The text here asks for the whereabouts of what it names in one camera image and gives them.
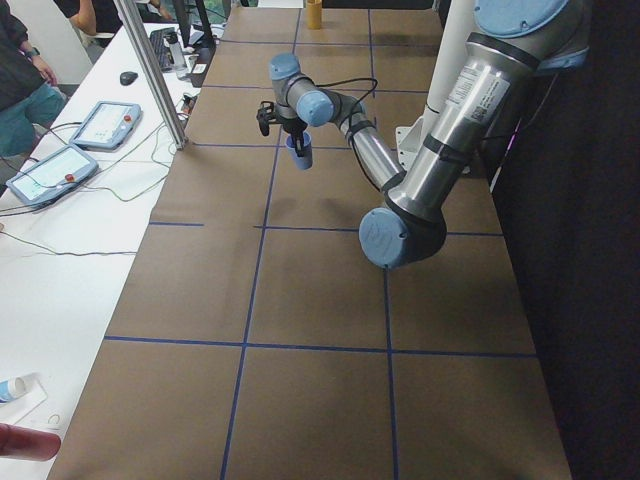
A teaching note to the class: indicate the blue teach pendant far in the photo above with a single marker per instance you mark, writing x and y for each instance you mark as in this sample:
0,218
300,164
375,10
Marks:
107,126

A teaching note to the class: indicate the clear water bottle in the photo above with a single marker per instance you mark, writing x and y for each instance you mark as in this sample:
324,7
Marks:
178,60

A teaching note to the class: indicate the red cylinder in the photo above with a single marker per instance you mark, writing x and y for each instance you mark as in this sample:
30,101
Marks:
28,444

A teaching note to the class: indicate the white blue tube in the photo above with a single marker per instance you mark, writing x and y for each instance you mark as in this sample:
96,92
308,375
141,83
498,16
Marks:
21,388

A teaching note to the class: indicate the blue ribbed cup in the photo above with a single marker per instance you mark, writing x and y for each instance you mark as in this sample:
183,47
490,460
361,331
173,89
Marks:
301,154

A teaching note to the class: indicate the blue teach pendant near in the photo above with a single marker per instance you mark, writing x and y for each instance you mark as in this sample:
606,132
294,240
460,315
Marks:
53,177

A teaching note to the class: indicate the person in teal trousers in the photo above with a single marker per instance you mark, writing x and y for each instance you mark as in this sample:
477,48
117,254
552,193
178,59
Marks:
29,94

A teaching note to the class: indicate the bamboo pattern cup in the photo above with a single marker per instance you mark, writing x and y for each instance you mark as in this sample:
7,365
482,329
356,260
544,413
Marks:
313,9

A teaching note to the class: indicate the blue teach pendant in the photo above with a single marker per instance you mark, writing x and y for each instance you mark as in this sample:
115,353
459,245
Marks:
107,126
53,177

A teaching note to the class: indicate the black computer mouse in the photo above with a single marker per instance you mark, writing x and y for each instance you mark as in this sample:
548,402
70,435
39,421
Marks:
127,78

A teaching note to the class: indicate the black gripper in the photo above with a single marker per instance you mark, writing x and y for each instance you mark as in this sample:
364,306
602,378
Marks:
293,128

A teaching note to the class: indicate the black keyboard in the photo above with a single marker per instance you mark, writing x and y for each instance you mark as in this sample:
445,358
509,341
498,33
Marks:
160,49

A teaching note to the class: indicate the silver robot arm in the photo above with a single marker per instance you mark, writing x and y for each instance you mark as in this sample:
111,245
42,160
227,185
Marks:
489,51

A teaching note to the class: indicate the aluminium frame post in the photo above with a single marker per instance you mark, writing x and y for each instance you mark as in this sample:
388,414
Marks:
134,26

